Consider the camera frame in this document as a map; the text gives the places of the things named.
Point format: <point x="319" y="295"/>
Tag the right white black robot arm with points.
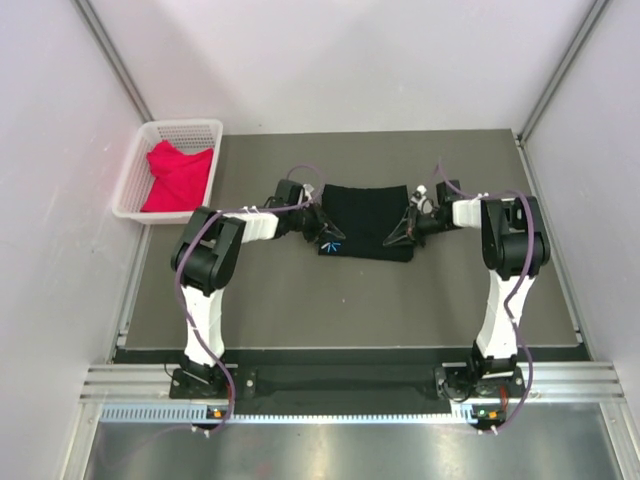
<point x="514" y="246"/>

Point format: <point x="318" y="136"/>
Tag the white perforated plastic basket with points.
<point x="189" y="136"/>

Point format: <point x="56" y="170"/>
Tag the grey slotted cable duct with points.
<point x="203" y="414"/>

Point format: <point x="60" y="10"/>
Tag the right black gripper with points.
<point x="406" y="228"/>

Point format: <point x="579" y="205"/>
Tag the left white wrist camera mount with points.
<point x="308" y="194"/>

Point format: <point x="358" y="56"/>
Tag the crumpled red t-shirt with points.
<point x="180" y="179"/>

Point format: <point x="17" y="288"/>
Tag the black t-shirt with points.
<point x="366" y="216"/>

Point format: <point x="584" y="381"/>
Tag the aluminium frame rail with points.
<point x="553" y="382"/>

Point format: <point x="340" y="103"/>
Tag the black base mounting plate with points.
<point x="341" y="381"/>

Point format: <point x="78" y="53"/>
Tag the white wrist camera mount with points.
<point x="420" y="201"/>
<point x="308" y="194"/>

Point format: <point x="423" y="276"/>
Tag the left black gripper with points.
<point x="320" y="222"/>

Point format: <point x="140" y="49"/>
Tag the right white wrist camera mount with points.
<point x="420" y="201"/>

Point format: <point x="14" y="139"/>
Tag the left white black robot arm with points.
<point x="205" y="259"/>

